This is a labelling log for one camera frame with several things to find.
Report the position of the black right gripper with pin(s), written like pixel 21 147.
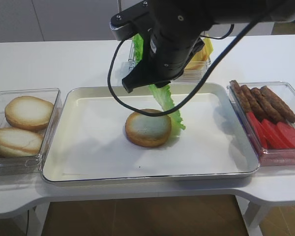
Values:
pixel 172 44

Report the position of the green lettuce leaf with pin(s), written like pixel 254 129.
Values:
pixel 164 99

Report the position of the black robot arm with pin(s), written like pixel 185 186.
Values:
pixel 207 13

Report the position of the green lettuce in container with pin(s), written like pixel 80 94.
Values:
pixel 138 44

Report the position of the clear lettuce cheese container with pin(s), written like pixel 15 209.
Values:
pixel 189 76

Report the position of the yellow cheese slices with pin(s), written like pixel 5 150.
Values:
pixel 201 57

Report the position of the bun bottom on tray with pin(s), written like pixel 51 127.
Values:
pixel 148 131

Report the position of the white metal tray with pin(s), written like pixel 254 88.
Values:
pixel 90 142

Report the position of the brown meat patty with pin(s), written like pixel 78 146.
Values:
pixel 272 113
pixel 240 96
pixel 278 104
pixel 255 106

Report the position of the red tomato slice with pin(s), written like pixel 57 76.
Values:
pixel 272 136
pixel 286 133
pixel 257 128

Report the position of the clear meat tomato container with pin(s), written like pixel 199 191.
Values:
pixel 269 156

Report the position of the bun half cut side up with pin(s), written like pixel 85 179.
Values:
pixel 28 113

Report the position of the clear plastic bun container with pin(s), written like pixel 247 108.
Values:
pixel 30 164

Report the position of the leaning bun half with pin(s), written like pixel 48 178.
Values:
pixel 15 142

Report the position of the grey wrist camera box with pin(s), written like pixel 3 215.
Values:
pixel 125 22

